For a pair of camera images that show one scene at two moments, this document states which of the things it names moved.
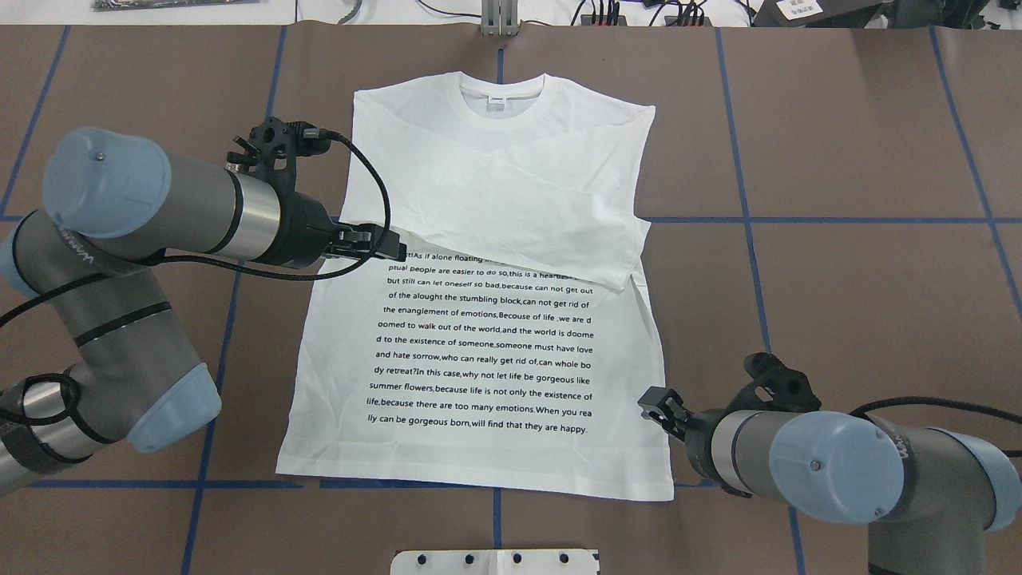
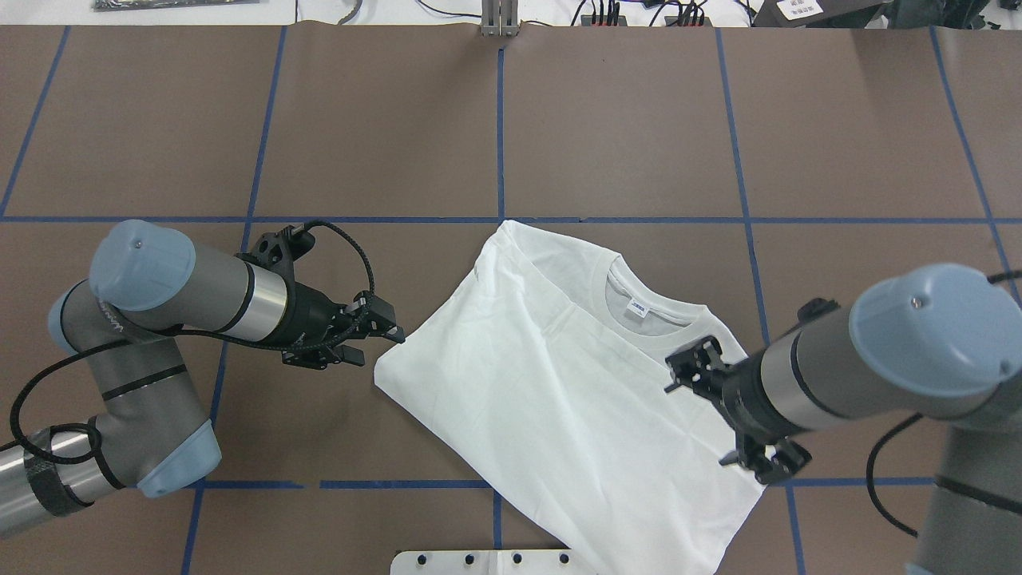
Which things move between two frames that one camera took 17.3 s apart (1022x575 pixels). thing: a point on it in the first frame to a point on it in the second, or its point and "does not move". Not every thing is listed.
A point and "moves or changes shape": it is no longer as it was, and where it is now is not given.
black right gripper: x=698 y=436 to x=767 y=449
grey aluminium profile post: x=499 y=17 does not move
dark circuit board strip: x=121 y=5 does not move
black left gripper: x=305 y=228 to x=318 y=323
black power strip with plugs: x=619 y=20 does not move
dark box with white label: x=817 y=13 does not move
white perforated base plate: x=497 y=562 does not move
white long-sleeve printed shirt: x=502 y=354 moves or changes shape
